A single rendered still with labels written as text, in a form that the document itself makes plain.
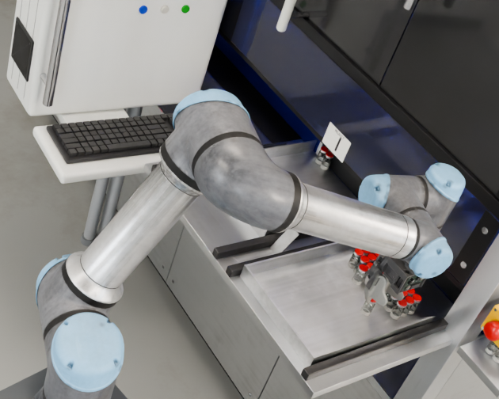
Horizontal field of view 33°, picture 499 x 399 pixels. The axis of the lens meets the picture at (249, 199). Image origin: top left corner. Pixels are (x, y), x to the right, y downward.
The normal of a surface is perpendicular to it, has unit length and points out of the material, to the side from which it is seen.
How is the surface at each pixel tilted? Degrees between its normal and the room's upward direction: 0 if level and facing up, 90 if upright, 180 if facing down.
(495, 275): 90
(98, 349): 7
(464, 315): 90
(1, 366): 0
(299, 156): 0
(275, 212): 79
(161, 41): 90
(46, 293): 66
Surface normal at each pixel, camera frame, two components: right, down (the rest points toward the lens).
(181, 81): 0.50, 0.65
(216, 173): -0.43, 0.07
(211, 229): 0.29, -0.74
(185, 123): -0.73, -0.32
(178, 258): -0.80, 0.16
